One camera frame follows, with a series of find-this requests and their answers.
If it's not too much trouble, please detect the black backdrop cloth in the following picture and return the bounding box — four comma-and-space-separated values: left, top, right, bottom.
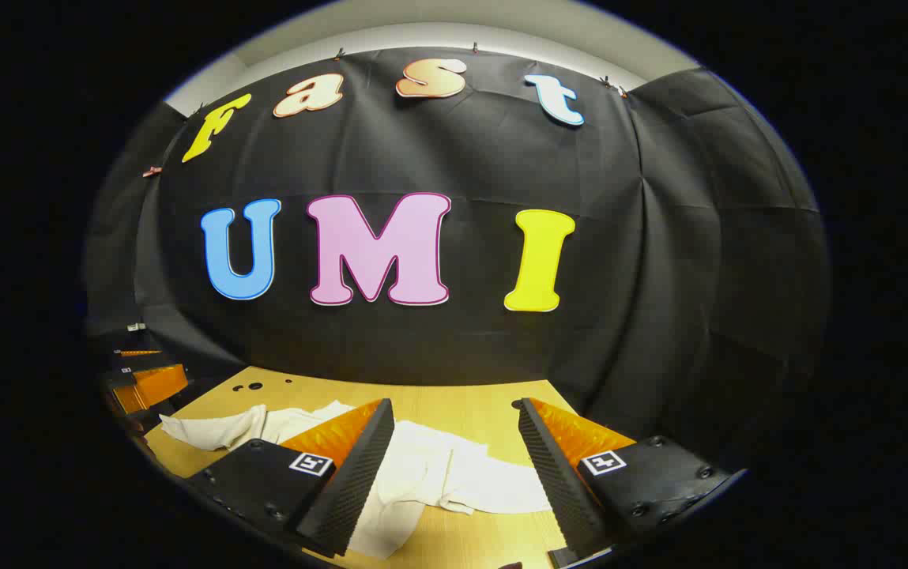
84, 46, 830, 475

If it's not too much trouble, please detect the cream sweatshirt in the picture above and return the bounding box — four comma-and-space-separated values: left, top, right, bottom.
160, 400, 553, 560

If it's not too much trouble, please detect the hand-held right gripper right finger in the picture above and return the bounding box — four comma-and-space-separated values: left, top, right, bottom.
517, 397, 748, 569

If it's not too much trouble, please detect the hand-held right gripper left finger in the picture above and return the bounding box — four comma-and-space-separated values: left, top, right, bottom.
185, 398, 397, 559

